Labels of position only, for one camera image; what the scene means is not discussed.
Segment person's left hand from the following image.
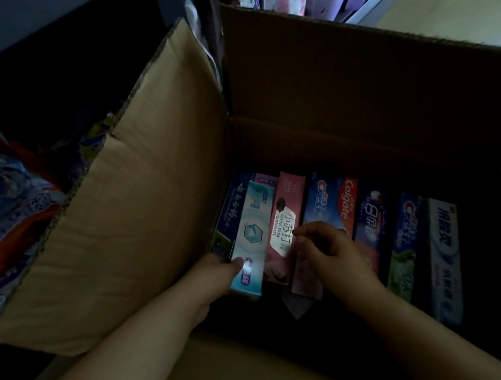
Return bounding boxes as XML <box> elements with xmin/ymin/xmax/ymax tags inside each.
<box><xmin>178</xmin><ymin>249</ymin><xmax>251</xmax><ymax>327</ymax></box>

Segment person's right hand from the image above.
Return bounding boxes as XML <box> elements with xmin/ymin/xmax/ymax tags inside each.
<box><xmin>290</xmin><ymin>214</ymin><xmax>388</xmax><ymax>318</ymax></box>

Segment light blue toothpaste box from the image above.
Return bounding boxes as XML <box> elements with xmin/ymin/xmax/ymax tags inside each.
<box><xmin>217</xmin><ymin>178</ymin><xmax>286</xmax><ymax>300</ymax></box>

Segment person's left forearm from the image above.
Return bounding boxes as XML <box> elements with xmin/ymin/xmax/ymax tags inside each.
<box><xmin>0</xmin><ymin>284</ymin><xmax>219</xmax><ymax>380</ymax></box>

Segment person's right forearm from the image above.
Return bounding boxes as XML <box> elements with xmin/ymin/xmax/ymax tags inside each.
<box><xmin>345</xmin><ymin>271</ymin><xmax>501</xmax><ymax>380</ymax></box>

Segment large brown cardboard box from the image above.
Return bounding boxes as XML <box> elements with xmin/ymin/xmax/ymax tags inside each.
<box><xmin>0</xmin><ymin>0</ymin><xmax>501</xmax><ymax>380</ymax></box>

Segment row of toothpaste boxes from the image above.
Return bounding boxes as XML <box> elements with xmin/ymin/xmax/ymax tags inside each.
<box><xmin>199</xmin><ymin>147</ymin><xmax>472</xmax><ymax>355</ymax></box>

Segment white plastic bag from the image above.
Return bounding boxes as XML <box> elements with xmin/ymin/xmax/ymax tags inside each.
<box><xmin>183</xmin><ymin>0</ymin><xmax>227</xmax><ymax>93</ymax></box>

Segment pile of plastic tissue packets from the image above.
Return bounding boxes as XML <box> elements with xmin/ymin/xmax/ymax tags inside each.
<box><xmin>0</xmin><ymin>102</ymin><xmax>137</xmax><ymax>353</ymax></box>

